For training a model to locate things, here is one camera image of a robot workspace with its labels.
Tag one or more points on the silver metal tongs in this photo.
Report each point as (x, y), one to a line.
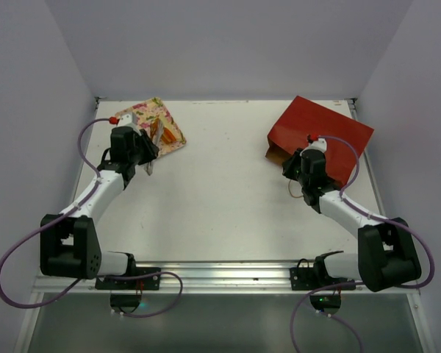
(158, 128)

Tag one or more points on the floral patterned tray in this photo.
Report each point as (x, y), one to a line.
(146, 112)

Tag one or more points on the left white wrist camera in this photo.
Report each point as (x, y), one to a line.
(124, 120)

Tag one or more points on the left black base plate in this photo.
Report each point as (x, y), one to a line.
(137, 278)

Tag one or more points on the red paper bag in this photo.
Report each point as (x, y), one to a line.
(303, 118)

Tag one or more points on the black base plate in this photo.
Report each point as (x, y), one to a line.
(311, 275)
(137, 278)

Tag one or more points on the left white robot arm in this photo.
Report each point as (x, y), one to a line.
(70, 247)

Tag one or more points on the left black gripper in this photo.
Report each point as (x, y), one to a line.
(151, 149)

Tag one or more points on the aluminium mounting rail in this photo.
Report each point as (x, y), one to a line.
(257, 277)

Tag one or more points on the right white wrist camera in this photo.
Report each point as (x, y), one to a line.
(315, 142)

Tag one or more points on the orange fake sandwich bread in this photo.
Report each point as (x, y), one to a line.
(168, 136)

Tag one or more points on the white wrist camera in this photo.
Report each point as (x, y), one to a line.
(124, 120)
(315, 142)

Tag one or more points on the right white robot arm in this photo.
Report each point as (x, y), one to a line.
(386, 256)

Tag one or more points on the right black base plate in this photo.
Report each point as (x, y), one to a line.
(311, 275)

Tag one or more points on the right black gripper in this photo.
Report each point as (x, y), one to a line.
(290, 168)

